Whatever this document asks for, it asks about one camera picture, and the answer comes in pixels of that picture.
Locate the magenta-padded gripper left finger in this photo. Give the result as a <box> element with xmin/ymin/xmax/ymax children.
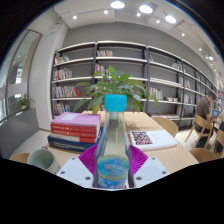
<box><xmin>56</xmin><ymin>144</ymin><xmax>101</xmax><ymax>189</ymax></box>

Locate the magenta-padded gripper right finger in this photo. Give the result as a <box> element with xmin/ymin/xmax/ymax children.
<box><xmin>128</xmin><ymin>144</ymin><xmax>170</xmax><ymax>188</ymax></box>

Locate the clear bottle with blue cap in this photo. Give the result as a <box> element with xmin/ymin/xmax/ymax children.
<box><xmin>92</xmin><ymin>94</ymin><xmax>135</xmax><ymax>191</ymax></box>

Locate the dark blue book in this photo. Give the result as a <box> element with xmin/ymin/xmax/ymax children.
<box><xmin>46</xmin><ymin>127</ymin><xmax>104</xmax><ymax>154</ymax></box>

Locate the white book with red print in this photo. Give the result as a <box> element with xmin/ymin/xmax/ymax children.
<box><xmin>128</xmin><ymin>129</ymin><xmax>179</xmax><ymax>152</ymax></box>

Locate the grey patterned ceramic cup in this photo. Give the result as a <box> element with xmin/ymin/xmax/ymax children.
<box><xmin>26</xmin><ymin>147</ymin><xmax>62</xmax><ymax>175</ymax></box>

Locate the pink book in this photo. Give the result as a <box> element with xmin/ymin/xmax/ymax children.
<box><xmin>50</xmin><ymin>111</ymin><xmax>102</xmax><ymax>128</ymax></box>

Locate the person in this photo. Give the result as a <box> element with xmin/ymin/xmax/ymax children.
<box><xmin>194</xmin><ymin>91</ymin><xmax>218</xmax><ymax>148</ymax></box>

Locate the small green window plant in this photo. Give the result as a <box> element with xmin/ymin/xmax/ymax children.
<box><xmin>16</xmin><ymin>93</ymin><xmax>35</xmax><ymax>111</ymax></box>

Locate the green potted plant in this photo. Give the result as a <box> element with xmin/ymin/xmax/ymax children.
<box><xmin>72</xmin><ymin>64</ymin><xmax>161</xmax><ymax>115</ymax></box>

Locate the grey shelf unit with books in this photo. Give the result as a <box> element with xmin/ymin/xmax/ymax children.
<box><xmin>50</xmin><ymin>40</ymin><xmax>224</xmax><ymax>130</ymax></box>

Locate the group of ceiling lights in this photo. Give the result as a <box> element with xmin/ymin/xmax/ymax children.
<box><xmin>71</xmin><ymin>0</ymin><xmax>216</xmax><ymax>63</ymax></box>

